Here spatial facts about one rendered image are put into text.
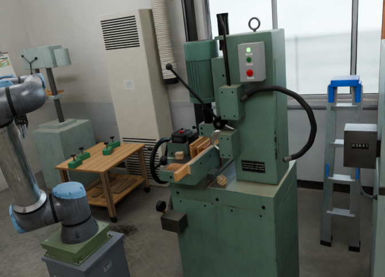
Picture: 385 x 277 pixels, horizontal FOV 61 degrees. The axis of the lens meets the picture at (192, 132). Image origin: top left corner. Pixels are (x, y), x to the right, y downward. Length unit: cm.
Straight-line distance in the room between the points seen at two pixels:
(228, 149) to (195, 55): 49
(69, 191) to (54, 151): 219
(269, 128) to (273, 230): 48
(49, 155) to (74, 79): 99
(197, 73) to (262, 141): 46
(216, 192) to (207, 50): 71
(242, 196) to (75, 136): 260
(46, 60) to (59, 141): 85
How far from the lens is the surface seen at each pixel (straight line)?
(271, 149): 158
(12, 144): 149
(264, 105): 152
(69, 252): 178
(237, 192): 161
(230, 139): 153
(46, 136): 388
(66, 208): 173
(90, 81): 414
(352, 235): 257
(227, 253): 185
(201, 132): 179
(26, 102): 140
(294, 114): 306
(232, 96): 147
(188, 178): 162
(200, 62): 164
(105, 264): 187
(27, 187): 163
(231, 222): 172
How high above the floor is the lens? 157
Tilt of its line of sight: 17 degrees down
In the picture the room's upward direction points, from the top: 7 degrees counter-clockwise
